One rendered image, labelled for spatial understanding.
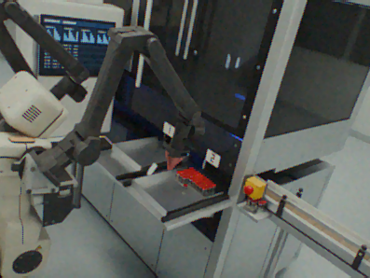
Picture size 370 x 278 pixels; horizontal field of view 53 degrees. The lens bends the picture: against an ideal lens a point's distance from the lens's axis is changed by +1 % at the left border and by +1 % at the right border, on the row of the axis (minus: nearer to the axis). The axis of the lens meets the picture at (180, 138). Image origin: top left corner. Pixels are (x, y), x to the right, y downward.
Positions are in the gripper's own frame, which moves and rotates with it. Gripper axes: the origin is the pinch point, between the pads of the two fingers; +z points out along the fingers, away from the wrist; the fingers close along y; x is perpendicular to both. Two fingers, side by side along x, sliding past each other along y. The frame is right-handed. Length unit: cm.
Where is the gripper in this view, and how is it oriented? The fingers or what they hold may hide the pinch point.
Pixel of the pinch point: (170, 168)
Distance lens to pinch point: 146.3
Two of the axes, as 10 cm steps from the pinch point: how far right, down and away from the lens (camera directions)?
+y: 7.0, 0.1, 7.1
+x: -6.4, -4.2, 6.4
